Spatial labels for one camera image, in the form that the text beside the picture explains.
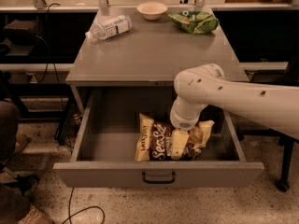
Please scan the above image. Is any brown chip bag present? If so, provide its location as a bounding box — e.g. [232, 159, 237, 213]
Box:
[135, 114, 214, 161]

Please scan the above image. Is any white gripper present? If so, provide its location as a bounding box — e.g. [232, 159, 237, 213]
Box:
[170, 96, 206, 160]

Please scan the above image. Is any black drawer handle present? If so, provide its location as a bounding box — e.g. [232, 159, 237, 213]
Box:
[142, 172, 176, 185]

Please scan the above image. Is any open grey drawer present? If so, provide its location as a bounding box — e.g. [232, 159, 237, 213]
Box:
[54, 87, 263, 188]

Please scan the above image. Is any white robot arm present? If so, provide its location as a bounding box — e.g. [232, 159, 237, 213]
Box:
[170, 63, 299, 140]

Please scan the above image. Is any white power outlet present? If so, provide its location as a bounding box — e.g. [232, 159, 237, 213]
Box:
[26, 73, 37, 84]

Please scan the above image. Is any grey metal cabinet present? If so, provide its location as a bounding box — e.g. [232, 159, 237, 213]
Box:
[66, 7, 248, 110]

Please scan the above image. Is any black floor cable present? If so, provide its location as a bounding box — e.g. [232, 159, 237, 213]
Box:
[61, 188, 107, 224]

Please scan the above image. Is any green chip bag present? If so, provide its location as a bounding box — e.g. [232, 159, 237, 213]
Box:
[167, 10, 220, 35]

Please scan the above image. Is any person's leg and shoe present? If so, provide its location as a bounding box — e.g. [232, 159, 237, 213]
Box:
[0, 72, 54, 224]

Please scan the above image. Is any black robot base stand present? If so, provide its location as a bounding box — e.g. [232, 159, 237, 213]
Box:
[236, 127, 299, 192]

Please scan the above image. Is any black hanging cable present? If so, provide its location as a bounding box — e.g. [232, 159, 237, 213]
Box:
[34, 3, 65, 110]

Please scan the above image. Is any clear plastic water bottle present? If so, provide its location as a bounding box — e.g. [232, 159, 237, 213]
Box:
[85, 15, 132, 40]

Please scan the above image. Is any white bowl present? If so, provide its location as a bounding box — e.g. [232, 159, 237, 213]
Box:
[136, 2, 167, 21]

